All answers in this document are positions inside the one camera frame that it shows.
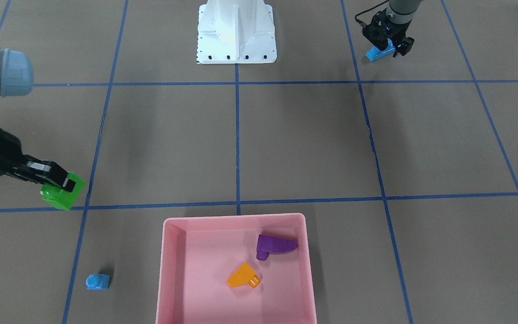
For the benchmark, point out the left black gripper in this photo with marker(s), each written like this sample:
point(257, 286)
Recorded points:
point(397, 29)

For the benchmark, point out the green block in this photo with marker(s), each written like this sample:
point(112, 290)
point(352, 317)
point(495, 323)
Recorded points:
point(60, 199)

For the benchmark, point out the long blue block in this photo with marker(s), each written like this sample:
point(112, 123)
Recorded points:
point(374, 54)

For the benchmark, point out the small blue block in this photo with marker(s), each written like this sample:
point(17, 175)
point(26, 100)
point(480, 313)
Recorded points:
point(96, 282)

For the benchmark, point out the orange block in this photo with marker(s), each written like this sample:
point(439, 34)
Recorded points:
point(244, 275)

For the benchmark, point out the purple block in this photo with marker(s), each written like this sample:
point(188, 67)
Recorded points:
point(268, 245)

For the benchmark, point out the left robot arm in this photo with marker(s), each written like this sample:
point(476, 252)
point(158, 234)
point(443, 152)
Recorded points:
point(403, 7)

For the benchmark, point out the pink plastic box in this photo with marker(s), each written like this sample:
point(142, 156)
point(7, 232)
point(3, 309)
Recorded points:
point(198, 255)

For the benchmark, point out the white camera pedestal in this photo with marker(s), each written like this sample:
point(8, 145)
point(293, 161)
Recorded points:
point(236, 32)

